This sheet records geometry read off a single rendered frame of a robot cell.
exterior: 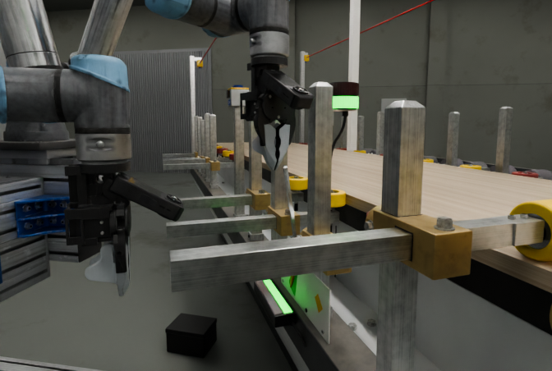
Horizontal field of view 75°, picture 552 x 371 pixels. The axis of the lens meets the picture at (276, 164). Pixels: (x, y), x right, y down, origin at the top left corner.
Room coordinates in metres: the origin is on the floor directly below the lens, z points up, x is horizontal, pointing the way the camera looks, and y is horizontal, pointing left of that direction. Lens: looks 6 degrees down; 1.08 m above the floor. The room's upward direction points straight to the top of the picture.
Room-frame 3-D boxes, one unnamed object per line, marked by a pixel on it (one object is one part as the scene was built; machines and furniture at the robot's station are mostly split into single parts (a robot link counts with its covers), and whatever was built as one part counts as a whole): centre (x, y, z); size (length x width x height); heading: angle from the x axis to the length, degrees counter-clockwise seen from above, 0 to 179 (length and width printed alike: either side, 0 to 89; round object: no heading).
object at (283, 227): (0.91, -0.02, 0.84); 0.13 x 0.06 x 0.05; 18
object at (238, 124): (1.41, 0.15, 0.92); 0.05 x 0.04 x 0.45; 18
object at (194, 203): (1.11, 0.12, 0.84); 0.43 x 0.03 x 0.04; 108
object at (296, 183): (1.17, -0.07, 0.85); 0.08 x 0.08 x 0.11
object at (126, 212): (0.54, 0.27, 0.97); 0.09 x 0.08 x 0.12; 108
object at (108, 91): (0.54, 0.26, 1.12); 0.09 x 0.08 x 0.11; 110
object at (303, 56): (3.70, -0.29, 1.25); 0.09 x 0.08 x 1.10; 18
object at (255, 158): (1.17, 0.07, 0.93); 0.03 x 0.03 x 0.48; 18
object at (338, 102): (0.70, -0.13, 1.12); 0.06 x 0.06 x 0.02
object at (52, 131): (0.99, 0.66, 1.09); 0.15 x 0.15 x 0.10
